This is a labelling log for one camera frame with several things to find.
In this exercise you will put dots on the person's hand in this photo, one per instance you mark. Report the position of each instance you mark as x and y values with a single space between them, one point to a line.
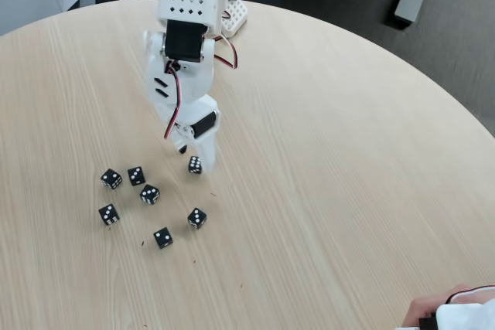
425 307

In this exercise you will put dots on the black die white pips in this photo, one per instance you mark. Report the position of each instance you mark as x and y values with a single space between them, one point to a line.
111 178
135 175
108 214
162 238
197 218
194 165
149 193

